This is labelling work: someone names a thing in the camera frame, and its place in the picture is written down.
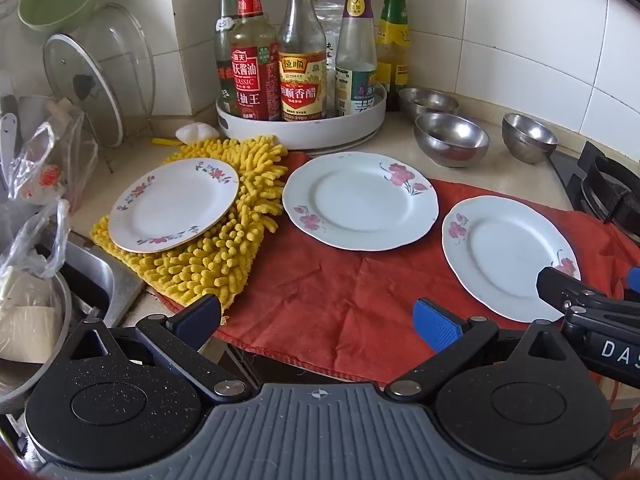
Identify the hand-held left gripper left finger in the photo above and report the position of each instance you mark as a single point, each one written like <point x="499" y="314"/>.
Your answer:
<point x="197" y="317"/>

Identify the clear plastic bag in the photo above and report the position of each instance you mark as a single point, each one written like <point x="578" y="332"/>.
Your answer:
<point x="30" y="240"/>

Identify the large glass pot lid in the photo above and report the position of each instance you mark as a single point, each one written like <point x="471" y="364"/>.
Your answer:
<point x="125" y="50"/>

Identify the black glass gas stove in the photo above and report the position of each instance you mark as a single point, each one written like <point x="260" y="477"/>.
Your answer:
<point x="570" y="180"/>

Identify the white garlic bulb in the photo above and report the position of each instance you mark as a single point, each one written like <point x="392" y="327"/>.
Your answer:
<point x="195" y="132"/>

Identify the stainless steel bowl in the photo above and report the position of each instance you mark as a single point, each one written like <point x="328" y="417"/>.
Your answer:
<point x="429" y="100"/>
<point x="451" y="137"/>
<point x="530" y="137"/>

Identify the yellow bottle green label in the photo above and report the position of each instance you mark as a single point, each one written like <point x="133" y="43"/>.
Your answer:
<point x="395" y="35"/>

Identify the stainless steel sink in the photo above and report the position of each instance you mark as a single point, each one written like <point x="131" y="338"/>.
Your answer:
<point x="100" y="270"/>

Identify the stainless steel pot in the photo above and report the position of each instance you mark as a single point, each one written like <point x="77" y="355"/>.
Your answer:
<point x="62" y="320"/>

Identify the plastic bag red print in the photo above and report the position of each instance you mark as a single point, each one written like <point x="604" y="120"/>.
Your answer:
<point x="47" y="165"/>

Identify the white plate pink flowers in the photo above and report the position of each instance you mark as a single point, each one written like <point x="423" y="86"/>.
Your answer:
<point x="357" y="202"/>
<point x="505" y="255"/>

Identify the soy sauce bottle red label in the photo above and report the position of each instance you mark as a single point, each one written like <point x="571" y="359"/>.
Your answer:
<point x="252" y="70"/>

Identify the yellow chenille cloth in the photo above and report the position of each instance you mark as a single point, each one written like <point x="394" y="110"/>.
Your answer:
<point x="215" y="260"/>

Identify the white plate floral rim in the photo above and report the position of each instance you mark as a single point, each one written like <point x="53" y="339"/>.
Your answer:
<point x="170" y="205"/>

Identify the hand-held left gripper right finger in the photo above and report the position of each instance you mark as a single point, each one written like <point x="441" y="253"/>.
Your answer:
<point x="436" y="324"/>

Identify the vinegar bottle yellow cap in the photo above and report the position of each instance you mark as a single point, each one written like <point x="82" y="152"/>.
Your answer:
<point x="301" y="80"/>

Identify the clear bottle purple neck label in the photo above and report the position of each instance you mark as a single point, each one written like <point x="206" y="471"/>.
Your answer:
<point x="356" y="60"/>

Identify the red cloth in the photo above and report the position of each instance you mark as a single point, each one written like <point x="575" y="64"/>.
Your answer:
<point x="345" y="300"/>

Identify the clear plastic packet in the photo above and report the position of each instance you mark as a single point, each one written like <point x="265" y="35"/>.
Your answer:
<point x="330" y="25"/>

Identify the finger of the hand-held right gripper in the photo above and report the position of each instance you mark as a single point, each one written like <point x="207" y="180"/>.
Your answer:
<point x="555" y="286"/>
<point x="635" y="280"/>

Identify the white rotating condiment rack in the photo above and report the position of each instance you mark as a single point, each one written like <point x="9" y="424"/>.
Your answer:
<point x="300" y="132"/>

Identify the glass pot lid white rim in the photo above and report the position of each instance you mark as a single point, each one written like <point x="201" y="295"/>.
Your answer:
<point x="80" y="85"/>

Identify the clear bottle red cap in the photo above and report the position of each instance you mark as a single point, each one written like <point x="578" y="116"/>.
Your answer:
<point x="224" y="35"/>

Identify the white tofu block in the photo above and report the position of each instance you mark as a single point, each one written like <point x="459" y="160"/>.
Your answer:
<point x="25" y="325"/>

